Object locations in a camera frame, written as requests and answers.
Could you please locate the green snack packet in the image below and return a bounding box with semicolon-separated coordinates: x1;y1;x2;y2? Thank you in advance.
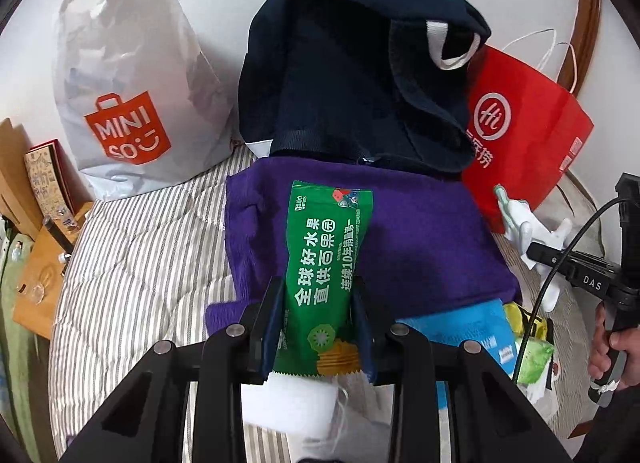
270;180;375;378

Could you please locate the printed brown box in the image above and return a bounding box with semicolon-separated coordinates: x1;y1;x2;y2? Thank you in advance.
25;140;76;218

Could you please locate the red paper bag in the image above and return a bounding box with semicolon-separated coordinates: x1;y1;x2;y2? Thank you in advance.
460;29;595;235

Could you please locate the green wet wipes packet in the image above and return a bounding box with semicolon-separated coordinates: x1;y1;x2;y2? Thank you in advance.
515;335;558;386

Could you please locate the purple towel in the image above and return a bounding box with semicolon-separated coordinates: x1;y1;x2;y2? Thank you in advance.
205;155;523;339

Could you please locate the blue tissue pack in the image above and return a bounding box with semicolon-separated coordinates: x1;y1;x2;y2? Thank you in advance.
397;299;521;414

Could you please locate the navy blue jacket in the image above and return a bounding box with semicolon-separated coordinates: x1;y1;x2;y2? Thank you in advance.
235;0;493;176

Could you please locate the person's right hand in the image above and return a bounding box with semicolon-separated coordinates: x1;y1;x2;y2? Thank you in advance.
587;300;640;391

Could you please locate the yellow black packet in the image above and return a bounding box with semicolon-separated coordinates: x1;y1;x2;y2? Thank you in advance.
502;303;553;344

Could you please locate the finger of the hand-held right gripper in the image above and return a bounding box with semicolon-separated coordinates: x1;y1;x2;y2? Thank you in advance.
525;241;618;296

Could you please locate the white mesh drawstring bag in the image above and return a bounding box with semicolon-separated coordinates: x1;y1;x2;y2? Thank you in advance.
290;383;393;463

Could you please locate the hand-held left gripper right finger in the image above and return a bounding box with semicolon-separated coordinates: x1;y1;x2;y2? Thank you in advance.
350;288;576;463

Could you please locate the striped bed quilt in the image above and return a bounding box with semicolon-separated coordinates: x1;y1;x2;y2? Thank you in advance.
47;143;601;463

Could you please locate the light green cloth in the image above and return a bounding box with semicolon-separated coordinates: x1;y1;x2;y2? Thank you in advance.
0;220;53;463

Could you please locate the white plastic shopping bag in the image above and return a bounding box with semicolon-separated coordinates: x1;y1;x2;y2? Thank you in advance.
52;0;238;201

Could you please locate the wooden headboard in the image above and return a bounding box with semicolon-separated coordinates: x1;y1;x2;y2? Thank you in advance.
557;0;603;94

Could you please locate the white glove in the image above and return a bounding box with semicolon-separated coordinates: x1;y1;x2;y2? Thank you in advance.
492;184;573;314

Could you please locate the black cable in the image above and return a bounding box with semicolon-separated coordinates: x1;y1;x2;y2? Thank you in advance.
510;198;623;384

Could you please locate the flat brown paper bag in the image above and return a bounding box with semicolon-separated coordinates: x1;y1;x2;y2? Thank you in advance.
12;203;93;339

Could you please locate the beige fabric bag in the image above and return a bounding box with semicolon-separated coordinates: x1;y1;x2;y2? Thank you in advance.
535;173;606;264

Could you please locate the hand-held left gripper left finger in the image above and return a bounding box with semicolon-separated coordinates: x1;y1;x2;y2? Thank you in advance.
60;277;286;463

